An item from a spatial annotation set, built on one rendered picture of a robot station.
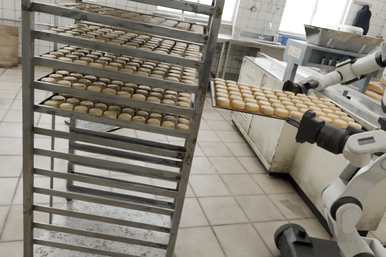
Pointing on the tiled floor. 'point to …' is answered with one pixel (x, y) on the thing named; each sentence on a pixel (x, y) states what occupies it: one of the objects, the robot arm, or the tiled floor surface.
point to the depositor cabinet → (266, 123)
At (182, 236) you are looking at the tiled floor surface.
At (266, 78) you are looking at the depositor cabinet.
